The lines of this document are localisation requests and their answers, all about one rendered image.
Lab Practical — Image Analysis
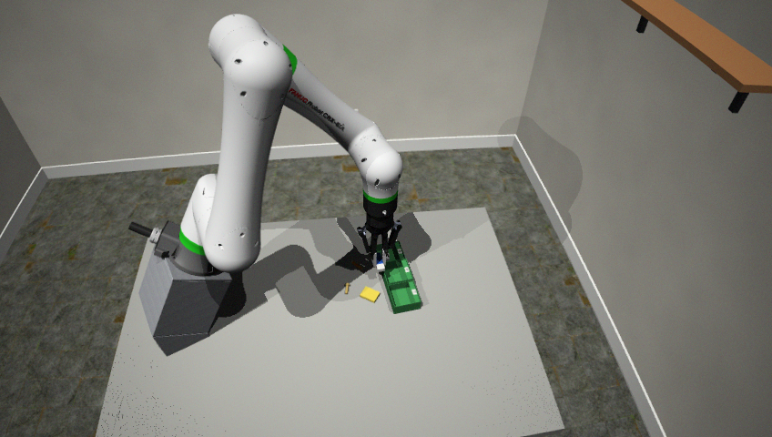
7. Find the blue and white eraser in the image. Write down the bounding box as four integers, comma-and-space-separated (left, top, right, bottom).
376, 252, 385, 272

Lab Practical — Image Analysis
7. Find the yellow flat square pad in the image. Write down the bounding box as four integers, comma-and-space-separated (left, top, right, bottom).
360, 287, 380, 303

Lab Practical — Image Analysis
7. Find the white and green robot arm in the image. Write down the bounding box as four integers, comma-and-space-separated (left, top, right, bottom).
128, 14, 403, 277

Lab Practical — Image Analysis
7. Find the green rack of bins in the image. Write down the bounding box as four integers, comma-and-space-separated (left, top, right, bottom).
381, 241, 422, 314

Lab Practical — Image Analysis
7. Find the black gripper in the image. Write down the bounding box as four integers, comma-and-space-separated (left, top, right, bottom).
357, 213, 402, 267

